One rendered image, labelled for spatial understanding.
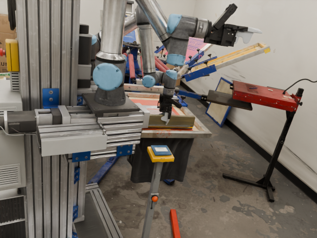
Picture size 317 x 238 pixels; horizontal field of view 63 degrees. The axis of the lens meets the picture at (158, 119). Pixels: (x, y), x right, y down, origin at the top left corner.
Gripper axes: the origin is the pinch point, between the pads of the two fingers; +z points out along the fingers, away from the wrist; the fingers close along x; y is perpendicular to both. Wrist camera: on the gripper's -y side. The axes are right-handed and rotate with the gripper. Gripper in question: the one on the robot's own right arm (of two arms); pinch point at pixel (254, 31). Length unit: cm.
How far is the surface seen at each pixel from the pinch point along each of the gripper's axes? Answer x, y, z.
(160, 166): -31, 77, -25
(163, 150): -30, 67, -24
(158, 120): -60, 58, -27
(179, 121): -64, 58, -12
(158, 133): -48, 63, -27
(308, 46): -198, -16, 150
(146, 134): -47, 64, -34
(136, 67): -183, 35, -47
